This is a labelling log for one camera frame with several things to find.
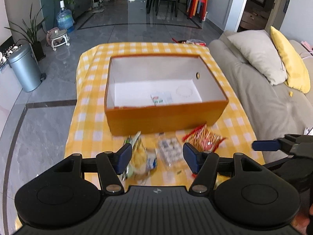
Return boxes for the red snack stick bag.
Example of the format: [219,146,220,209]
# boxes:
[182,124,226,152]

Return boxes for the yellow green snack bag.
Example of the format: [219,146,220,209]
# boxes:
[120,132,157,181]

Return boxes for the clear bag of white candies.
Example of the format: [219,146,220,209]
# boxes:
[157,137,183,167]

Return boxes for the right hand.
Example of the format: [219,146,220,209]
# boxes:
[291,205,313,234]

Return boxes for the beige sofa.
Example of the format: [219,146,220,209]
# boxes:
[207,30,313,164]

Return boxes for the orange cardboard box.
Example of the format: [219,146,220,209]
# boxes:
[104,55,229,136]

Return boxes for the yellow cushion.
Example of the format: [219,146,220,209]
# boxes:
[270,26,311,94]

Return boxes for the small white green packet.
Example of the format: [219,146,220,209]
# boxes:
[151,91,173,106]

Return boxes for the beige cushion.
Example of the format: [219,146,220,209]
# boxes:
[227,30,288,85]

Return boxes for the red snack bag behind table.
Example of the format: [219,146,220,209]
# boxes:
[172,38,206,47]

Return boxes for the grey metal trash can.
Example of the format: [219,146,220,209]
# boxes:
[8,44,46,92]

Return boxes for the small white stool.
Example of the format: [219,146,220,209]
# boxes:
[50,29,70,51]

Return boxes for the blue water jug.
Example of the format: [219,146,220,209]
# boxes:
[56,1,74,33]

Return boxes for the orange red stacked stools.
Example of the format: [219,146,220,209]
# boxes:
[187,0,209,22]

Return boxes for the potted green plant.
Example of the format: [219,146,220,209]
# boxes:
[5,4,47,61]

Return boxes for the dark teal cabinet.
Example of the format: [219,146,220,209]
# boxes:
[38,0,92,31]

